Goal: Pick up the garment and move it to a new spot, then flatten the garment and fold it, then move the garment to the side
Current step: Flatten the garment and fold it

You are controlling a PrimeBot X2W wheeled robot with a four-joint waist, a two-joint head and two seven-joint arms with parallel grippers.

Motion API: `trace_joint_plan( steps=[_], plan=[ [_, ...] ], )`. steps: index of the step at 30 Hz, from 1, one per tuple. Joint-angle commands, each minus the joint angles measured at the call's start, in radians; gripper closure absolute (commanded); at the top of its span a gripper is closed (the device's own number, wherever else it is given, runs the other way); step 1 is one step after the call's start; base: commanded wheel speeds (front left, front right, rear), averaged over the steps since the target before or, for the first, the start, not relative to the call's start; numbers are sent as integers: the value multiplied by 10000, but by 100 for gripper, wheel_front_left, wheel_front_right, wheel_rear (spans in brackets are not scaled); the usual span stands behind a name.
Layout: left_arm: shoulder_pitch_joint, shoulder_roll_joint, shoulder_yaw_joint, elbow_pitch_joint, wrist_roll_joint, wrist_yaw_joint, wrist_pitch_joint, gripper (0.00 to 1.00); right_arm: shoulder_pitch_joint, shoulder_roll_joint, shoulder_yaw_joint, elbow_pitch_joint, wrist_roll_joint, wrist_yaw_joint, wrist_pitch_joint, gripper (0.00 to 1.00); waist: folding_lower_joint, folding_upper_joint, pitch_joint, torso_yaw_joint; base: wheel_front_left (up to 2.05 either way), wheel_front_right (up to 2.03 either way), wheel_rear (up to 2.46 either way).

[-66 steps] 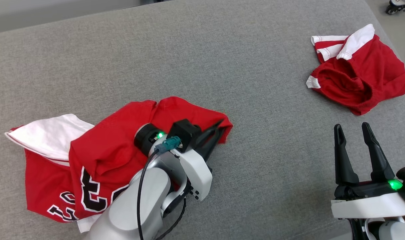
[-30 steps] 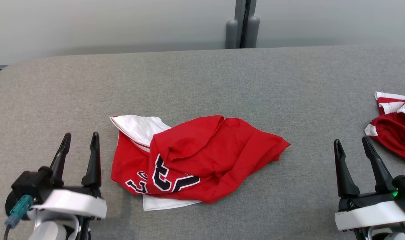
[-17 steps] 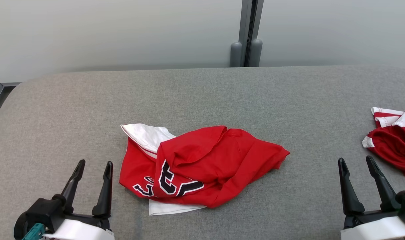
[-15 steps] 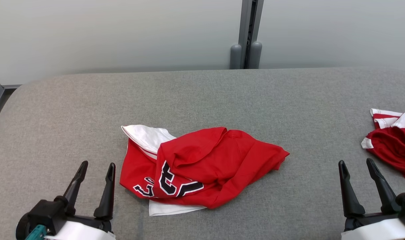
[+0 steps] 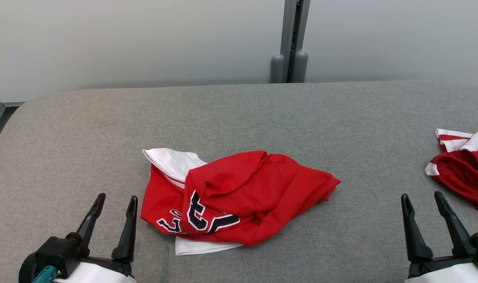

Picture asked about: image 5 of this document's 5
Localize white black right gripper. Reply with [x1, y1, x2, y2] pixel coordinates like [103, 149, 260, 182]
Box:
[400, 191, 478, 283]

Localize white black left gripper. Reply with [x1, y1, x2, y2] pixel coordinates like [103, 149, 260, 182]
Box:
[54, 193, 138, 283]

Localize red shorts with white stripes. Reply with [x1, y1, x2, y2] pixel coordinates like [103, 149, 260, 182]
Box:
[424, 127, 478, 215]

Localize red jersey with number print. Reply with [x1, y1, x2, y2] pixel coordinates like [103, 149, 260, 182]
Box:
[140, 148, 341, 256]

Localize grey fabric sofa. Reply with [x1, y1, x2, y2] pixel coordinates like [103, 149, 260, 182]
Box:
[0, 81, 478, 283]

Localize teal left cable connector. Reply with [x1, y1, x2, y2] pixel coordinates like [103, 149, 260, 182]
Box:
[31, 265, 59, 283]

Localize grey partition frame post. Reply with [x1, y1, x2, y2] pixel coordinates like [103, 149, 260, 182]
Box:
[280, 0, 311, 83]

